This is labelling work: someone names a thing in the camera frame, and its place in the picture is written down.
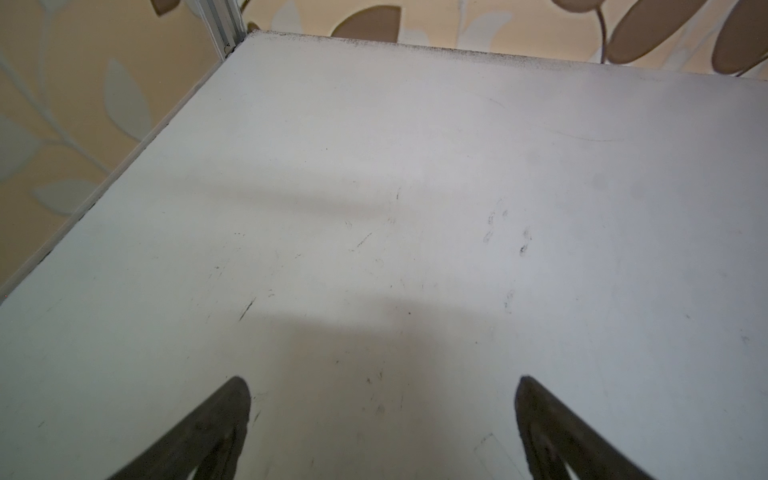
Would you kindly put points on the aluminium frame post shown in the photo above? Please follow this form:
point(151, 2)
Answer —
point(224, 21)

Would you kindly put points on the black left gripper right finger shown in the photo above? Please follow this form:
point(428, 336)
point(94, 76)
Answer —
point(558, 444)

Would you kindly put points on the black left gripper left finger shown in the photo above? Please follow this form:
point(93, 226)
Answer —
point(206, 444)

